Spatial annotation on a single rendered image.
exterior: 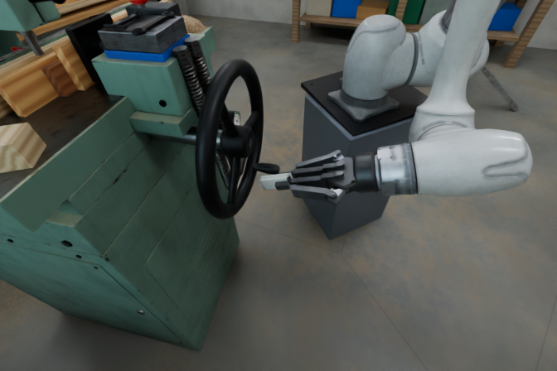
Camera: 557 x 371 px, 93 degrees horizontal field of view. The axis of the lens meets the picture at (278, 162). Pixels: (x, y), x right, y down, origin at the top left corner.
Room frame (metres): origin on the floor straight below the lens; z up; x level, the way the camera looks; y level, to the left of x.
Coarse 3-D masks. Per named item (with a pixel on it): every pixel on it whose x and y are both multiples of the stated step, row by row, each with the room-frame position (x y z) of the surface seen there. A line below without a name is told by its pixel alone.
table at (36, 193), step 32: (96, 96) 0.41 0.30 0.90; (64, 128) 0.32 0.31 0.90; (96, 128) 0.33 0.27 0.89; (128, 128) 0.38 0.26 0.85; (160, 128) 0.37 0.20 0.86; (64, 160) 0.26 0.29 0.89; (96, 160) 0.30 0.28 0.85; (0, 192) 0.20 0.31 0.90; (32, 192) 0.21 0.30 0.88; (64, 192) 0.24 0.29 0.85; (0, 224) 0.19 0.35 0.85; (32, 224) 0.19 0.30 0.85
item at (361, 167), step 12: (360, 156) 0.35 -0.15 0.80; (372, 156) 0.34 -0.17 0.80; (348, 168) 0.35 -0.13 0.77; (360, 168) 0.32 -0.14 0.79; (372, 168) 0.31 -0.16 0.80; (336, 180) 0.33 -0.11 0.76; (348, 180) 0.32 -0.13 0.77; (360, 180) 0.31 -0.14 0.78; (372, 180) 0.30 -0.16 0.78; (348, 192) 0.30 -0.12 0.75; (360, 192) 0.30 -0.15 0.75; (372, 192) 0.30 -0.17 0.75
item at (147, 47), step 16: (128, 16) 0.49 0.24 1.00; (144, 16) 0.49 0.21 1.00; (160, 16) 0.48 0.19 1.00; (176, 16) 0.48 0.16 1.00; (112, 32) 0.41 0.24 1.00; (128, 32) 0.41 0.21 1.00; (160, 32) 0.41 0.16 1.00; (176, 32) 0.45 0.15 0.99; (112, 48) 0.42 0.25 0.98; (128, 48) 0.41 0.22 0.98; (144, 48) 0.40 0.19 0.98; (160, 48) 0.40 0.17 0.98
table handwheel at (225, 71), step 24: (216, 72) 0.38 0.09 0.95; (240, 72) 0.41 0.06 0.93; (216, 96) 0.33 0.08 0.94; (216, 120) 0.30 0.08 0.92; (192, 144) 0.39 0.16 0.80; (216, 144) 0.38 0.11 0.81; (240, 144) 0.36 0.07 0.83; (216, 192) 0.26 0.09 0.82; (240, 192) 0.36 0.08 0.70; (216, 216) 0.25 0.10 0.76
